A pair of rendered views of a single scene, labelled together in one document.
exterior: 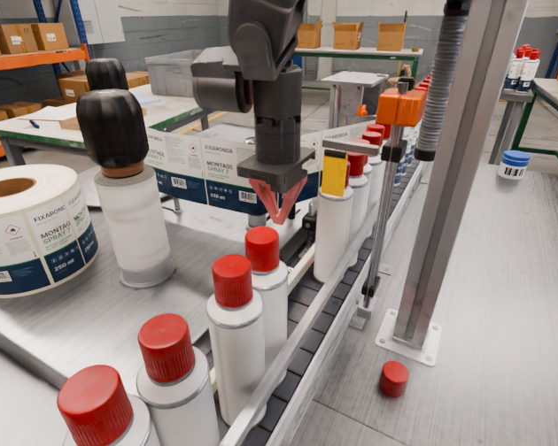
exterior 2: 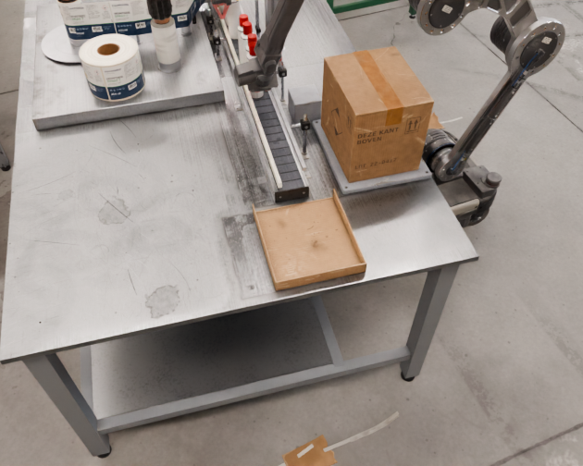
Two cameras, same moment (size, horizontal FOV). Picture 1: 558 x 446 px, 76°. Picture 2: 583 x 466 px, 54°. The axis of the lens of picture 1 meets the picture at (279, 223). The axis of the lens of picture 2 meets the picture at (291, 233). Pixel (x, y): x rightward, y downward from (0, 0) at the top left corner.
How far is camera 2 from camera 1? 191 cm
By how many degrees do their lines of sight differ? 37
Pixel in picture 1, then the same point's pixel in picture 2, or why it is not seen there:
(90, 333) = (183, 85)
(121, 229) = (171, 44)
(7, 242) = (135, 67)
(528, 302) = (301, 18)
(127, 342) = (199, 81)
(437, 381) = (288, 52)
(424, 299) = not seen: hidden behind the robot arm
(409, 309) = not seen: hidden behind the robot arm
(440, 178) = not seen: outside the picture
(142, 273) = (177, 63)
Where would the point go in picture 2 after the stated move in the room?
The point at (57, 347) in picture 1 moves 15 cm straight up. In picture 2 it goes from (179, 92) to (173, 55)
